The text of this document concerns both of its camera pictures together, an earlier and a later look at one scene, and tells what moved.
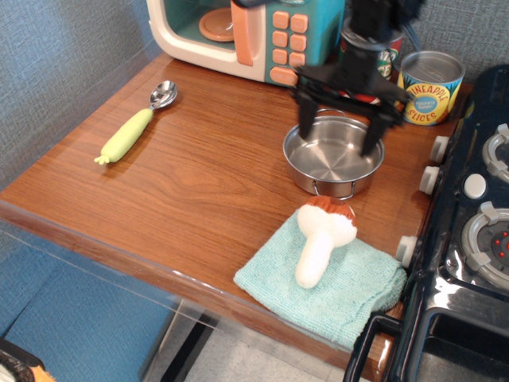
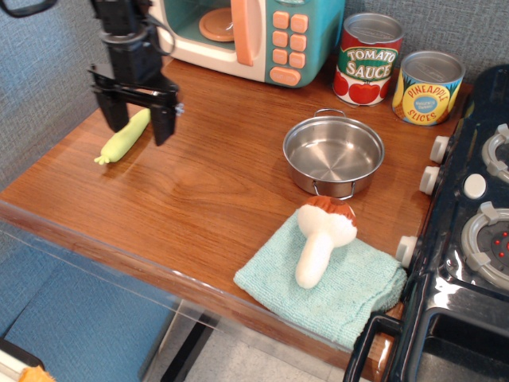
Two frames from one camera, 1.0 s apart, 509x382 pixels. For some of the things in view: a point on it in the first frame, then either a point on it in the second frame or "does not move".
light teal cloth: [357, 280] does not move
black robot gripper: [358, 80] to [136, 74]
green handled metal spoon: [161, 95] does not move
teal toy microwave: [265, 44] does not move
